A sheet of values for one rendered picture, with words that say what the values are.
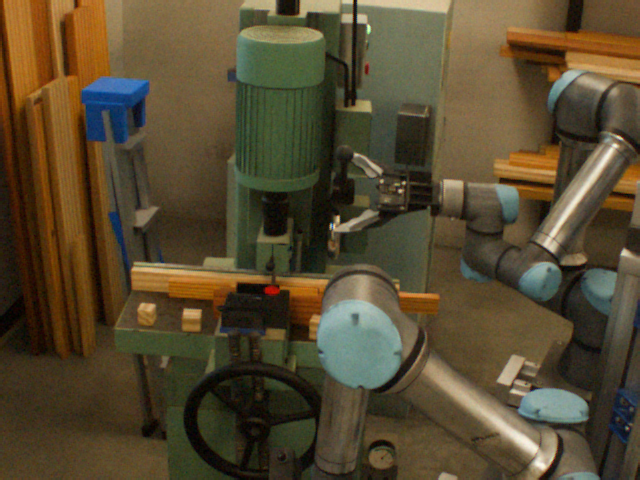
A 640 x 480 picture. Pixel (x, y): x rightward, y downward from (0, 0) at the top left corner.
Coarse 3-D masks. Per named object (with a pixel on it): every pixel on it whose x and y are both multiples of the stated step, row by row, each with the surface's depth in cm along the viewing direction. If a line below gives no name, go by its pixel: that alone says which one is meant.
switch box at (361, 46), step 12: (348, 24) 210; (360, 24) 210; (348, 36) 211; (360, 36) 211; (348, 48) 213; (360, 48) 212; (348, 60) 214; (360, 60) 214; (360, 72) 215; (360, 84) 216
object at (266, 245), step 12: (288, 228) 206; (264, 240) 200; (276, 240) 200; (288, 240) 200; (264, 252) 200; (276, 252) 200; (288, 252) 200; (264, 264) 201; (276, 264) 201; (288, 264) 201
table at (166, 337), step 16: (128, 304) 206; (160, 304) 207; (176, 304) 207; (192, 304) 208; (208, 304) 208; (128, 320) 200; (160, 320) 200; (176, 320) 201; (208, 320) 202; (128, 336) 197; (144, 336) 197; (160, 336) 197; (176, 336) 196; (192, 336) 196; (208, 336) 196; (304, 336) 198; (128, 352) 199; (144, 352) 198; (160, 352) 198; (176, 352) 198; (192, 352) 198; (208, 352) 198; (288, 352) 197; (304, 352) 196; (208, 368) 190; (288, 368) 192; (224, 384) 189; (272, 384) 189
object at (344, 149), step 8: (336, 152) 175; (344, 152) 174; (352, 152) 175; (344, 160) 174; (344, 168) 185; (344, 176) 193; (336, 184) 211; (344, 184) 202; (352, 184) 211; (336, 192) 211; (344, 192) 210; (352, 192) 210; (336, 200) 212; (344, 200) 211; (352, 200) 212
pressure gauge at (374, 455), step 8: (384, 440) 200; (376, 448) 198; (384, 448) 198; (392, 448) 199; (368, 456) 199; (376, 456) 199; (392, 456) 199; (376, 464) 200; (384, 464) 200; (392, 464) 200
